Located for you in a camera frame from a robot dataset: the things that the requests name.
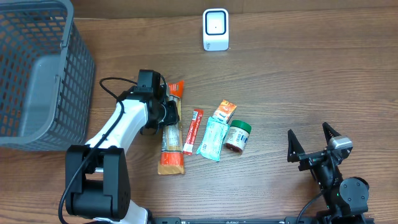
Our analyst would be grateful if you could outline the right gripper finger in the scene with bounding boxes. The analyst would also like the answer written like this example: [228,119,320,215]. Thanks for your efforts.
[287,129,305,162]
[322,122,341,145]

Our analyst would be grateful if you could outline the red stick sachet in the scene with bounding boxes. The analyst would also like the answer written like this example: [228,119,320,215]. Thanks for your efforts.
[183,109,204,156]

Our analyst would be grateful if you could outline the orange spaghetti pasta packet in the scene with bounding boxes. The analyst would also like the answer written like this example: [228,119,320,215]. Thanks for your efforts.
[157,80,185,175]

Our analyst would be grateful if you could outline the green lid jar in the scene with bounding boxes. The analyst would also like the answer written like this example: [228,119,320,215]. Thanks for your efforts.
[224,119,252,153]

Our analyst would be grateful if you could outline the teal tissue packet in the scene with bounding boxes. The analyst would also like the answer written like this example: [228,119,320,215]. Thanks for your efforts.
[197,117,229,162]

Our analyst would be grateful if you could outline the small orange carton box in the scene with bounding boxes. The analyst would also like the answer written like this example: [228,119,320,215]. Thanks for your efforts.
[212,100,237,123]

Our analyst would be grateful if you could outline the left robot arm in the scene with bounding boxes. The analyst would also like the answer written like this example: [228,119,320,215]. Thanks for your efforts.
[58,70,180,224]

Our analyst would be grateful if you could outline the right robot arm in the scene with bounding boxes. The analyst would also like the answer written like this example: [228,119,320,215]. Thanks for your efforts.
[287,122,369,223]

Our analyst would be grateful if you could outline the white barcode scanner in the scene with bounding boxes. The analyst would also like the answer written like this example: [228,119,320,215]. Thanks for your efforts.
[202,8,229,52]

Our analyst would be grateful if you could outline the grey plastic shopping basket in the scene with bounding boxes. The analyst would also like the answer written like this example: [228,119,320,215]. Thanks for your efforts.
[1,0,95,151]

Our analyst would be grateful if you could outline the right black cable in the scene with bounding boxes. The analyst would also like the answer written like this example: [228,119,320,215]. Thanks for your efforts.
[295,146,338,224]

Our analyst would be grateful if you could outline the black cable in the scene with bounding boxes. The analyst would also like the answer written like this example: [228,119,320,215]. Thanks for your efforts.
[295,146,338,224]
[58,77,139,224]

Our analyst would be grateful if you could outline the left black cable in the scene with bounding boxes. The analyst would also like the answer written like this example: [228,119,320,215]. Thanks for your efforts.
[58,77,139,224]

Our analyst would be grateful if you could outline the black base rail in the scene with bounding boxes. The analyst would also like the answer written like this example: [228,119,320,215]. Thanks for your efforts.
[148,217,327,224]

